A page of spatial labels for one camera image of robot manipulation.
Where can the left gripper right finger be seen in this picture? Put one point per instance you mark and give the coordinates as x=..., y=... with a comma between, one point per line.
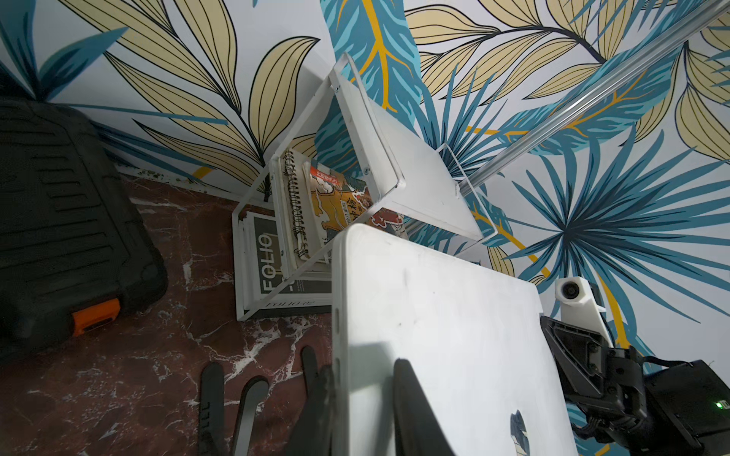
x=417, y=431

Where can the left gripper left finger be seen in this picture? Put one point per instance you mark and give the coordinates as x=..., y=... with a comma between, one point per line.
x=312, y=434

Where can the white folio book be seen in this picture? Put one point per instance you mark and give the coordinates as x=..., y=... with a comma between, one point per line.
x=257, y=262

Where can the right aluminium corner post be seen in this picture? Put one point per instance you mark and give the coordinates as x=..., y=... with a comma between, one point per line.
x=622, y=70

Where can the black tool case orange latches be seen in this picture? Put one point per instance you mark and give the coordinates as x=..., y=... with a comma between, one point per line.
x=75, y=254

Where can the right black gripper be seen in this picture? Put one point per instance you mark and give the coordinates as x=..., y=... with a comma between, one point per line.
x=604, y=383

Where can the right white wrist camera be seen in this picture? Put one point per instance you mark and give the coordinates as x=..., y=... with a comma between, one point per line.
x=579, y=307

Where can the silver laptop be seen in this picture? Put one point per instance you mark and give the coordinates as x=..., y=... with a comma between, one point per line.
x=472, y=336

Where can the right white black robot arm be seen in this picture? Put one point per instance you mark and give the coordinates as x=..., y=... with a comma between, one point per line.
x=688, y=407

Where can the grey laptop stand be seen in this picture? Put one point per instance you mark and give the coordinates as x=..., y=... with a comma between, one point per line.
x=214, y=436

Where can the white two-tier shelf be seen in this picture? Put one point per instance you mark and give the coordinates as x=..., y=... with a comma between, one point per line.
x=404, y=174

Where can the orange illustrated book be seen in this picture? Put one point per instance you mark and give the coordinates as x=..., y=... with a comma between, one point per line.
x=337, y=200

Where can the spiral notebook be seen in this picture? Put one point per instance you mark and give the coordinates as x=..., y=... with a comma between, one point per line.
x=299, y=236

